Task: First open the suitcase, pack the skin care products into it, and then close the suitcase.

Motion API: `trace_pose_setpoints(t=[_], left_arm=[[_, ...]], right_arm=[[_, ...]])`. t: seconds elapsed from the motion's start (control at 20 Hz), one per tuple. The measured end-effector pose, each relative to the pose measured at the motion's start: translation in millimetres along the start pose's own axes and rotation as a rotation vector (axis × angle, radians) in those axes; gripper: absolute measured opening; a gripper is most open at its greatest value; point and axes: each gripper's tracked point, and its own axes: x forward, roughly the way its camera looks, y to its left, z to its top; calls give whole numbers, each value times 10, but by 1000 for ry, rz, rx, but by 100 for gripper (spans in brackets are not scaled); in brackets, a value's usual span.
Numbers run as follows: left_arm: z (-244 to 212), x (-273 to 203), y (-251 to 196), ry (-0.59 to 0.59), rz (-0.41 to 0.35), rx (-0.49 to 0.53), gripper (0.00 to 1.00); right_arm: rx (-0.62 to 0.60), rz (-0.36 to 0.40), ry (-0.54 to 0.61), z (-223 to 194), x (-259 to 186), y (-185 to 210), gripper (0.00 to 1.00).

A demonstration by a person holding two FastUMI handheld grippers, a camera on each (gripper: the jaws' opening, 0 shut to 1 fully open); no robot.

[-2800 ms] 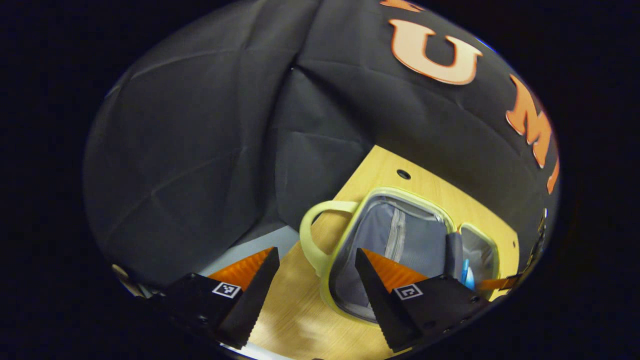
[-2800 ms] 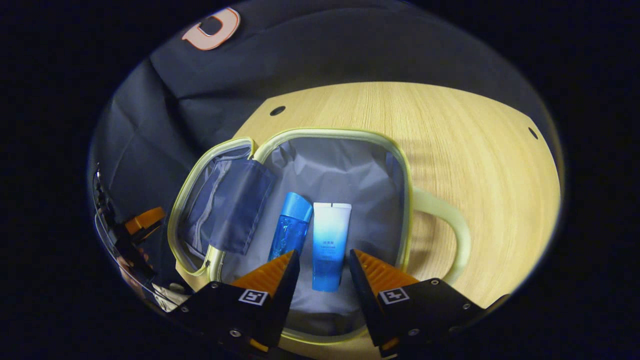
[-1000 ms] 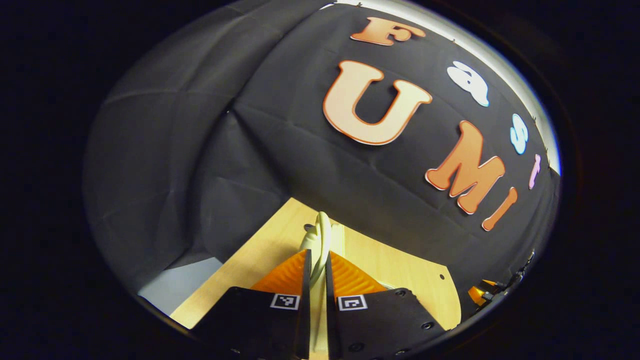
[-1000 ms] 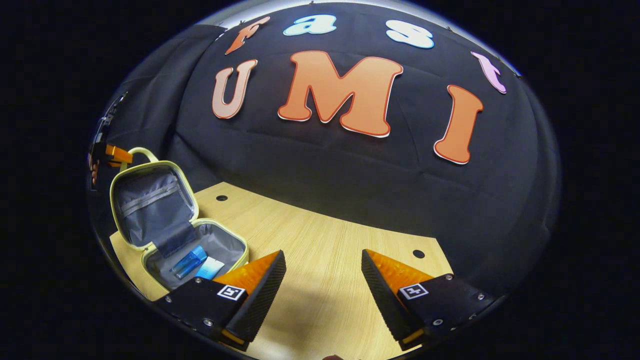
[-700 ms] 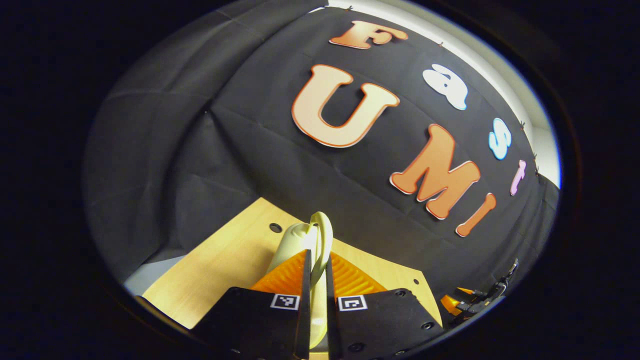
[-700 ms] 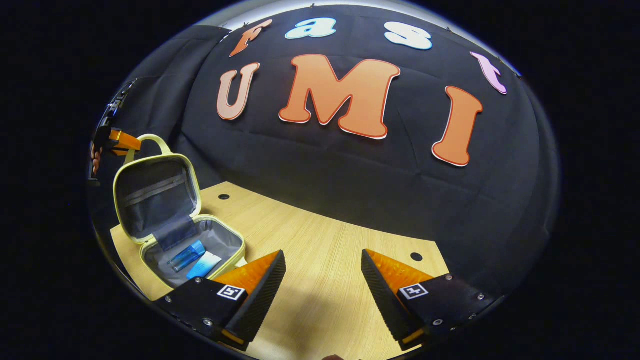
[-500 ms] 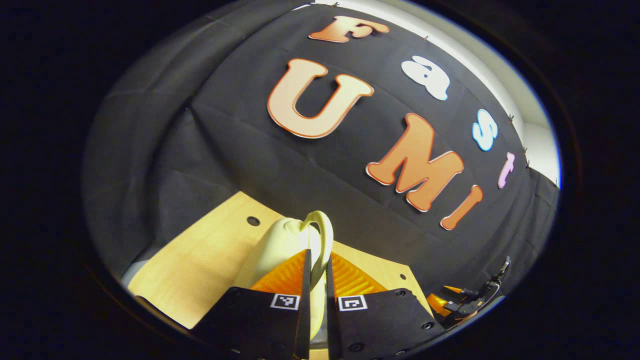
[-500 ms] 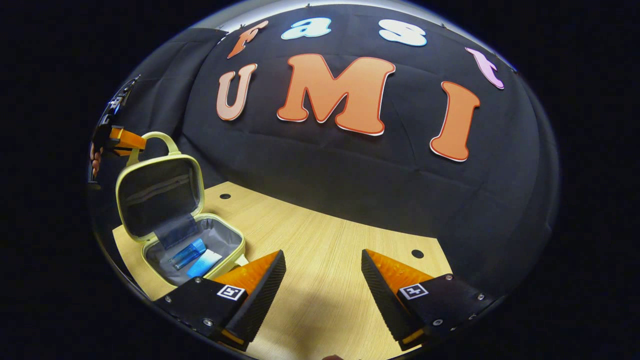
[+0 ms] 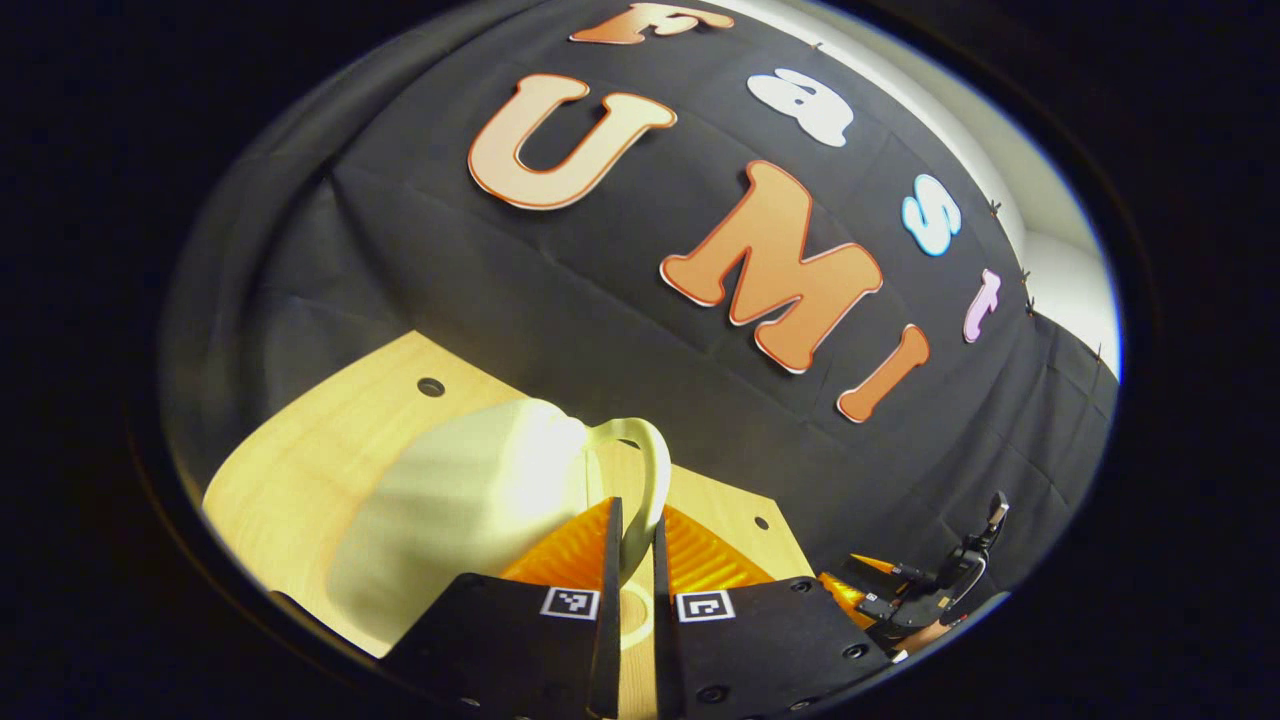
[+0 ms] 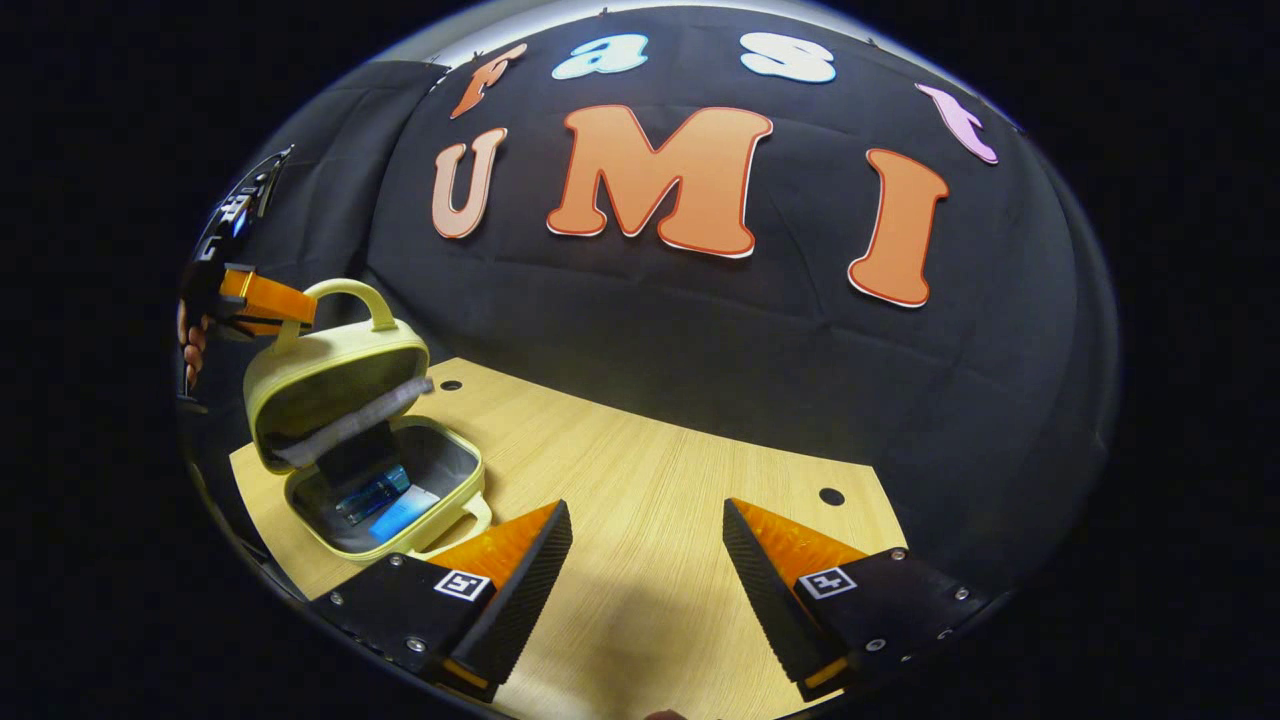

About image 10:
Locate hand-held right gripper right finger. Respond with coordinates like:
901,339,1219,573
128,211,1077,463
722,497,992,704

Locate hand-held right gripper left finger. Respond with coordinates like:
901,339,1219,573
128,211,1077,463
308,498,575,703

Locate pale yellow suitcase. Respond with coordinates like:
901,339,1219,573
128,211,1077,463
243,278,494,566

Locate white and blue tube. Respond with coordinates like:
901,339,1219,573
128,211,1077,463
368,485,442,543

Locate blue transparent bottle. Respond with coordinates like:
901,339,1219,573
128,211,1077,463
335,464,413,526

